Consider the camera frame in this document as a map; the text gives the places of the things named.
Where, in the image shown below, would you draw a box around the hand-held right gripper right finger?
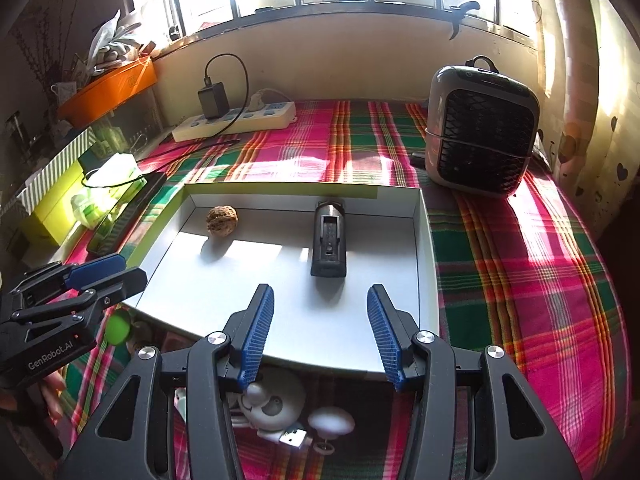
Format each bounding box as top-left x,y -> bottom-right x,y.
366,284 -> 583,480

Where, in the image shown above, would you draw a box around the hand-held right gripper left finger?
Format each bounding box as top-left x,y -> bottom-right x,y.
60,284 -> 276,480

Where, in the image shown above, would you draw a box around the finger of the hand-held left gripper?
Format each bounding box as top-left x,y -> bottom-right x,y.
10,253 -> 127,307
11,266 -> 149,329

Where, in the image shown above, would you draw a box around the green and white reel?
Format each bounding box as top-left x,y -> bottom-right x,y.
107,310 -> 133,346

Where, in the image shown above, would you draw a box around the white cardboard box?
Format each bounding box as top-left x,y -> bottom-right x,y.
122,181 -> 441,383

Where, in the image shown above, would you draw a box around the white round smiley gadget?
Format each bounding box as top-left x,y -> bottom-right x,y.
240,367 -> 308,433

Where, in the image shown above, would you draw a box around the white round knob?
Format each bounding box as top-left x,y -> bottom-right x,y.
307,407 -> 357,456

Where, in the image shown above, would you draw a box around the white usb cable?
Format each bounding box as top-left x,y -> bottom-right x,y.
227,410 -> 313,453

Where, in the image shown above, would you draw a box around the person's left hand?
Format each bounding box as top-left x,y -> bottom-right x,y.
42,375 -> 67,421

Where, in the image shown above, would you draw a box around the black smartphone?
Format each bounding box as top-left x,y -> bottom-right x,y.
86,172 -> 168,256

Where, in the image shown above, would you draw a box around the yellow-green box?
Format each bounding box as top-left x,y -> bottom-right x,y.
19,160 -> 96,248

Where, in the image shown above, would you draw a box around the green white tissue pack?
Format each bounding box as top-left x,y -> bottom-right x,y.
70,155 -> 146,228

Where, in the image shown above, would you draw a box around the black rectangular device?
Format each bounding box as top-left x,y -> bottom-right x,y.
310,199 -> 347,279

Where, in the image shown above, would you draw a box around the striped white box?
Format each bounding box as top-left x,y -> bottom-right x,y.
15,127 -> 96,196

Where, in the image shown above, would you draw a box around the brown walnut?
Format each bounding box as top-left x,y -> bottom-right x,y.
206,204 -> 239,235

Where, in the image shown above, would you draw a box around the plaid cloth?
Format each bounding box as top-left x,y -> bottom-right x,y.
50,99 -> 631,480

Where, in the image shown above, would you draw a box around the glass tank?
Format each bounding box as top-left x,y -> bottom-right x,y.
65,87 -> 166,161

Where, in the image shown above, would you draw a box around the white power strip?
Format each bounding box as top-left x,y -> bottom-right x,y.
172,100 -> 297,143

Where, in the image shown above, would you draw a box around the orange plastic basin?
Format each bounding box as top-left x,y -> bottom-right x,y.
56,57 -> 158,126

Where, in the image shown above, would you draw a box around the black power adapter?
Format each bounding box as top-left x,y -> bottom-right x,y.
197,76 -> 231,120

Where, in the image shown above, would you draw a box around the white plastic bags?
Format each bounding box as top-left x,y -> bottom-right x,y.
87,9 -> 151,68

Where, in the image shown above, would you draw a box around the grey portable heater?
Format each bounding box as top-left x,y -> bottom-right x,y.
422,55 -> 541,197

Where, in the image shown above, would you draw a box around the dried flower branches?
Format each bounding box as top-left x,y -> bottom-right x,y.
10,0 -> 68,91

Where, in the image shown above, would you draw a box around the white plug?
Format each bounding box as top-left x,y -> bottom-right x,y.
248,89 -> 281,111

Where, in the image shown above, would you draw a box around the heart print curtain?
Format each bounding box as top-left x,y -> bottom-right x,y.
530,0 -> 640,241

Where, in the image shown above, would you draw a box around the black charging cable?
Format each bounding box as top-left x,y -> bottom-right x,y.
81,54 -> 250,188

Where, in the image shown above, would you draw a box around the black window handle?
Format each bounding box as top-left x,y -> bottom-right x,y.
447,1 -> 482,41

